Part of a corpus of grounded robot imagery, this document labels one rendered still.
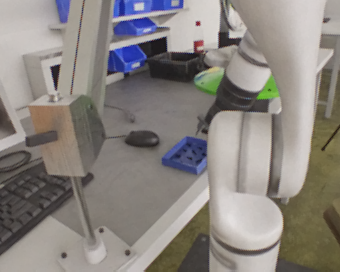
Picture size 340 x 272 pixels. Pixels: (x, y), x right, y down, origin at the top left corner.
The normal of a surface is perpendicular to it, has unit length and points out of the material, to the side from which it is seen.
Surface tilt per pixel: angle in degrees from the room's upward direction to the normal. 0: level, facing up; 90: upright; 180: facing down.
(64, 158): 90
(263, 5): 104
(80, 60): 52
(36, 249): 0
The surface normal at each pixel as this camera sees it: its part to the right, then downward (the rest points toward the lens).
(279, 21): -0.43, 0.57
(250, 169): -0.30, 0.27
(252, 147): -0.27, -0.22
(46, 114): -0.15, 0.43
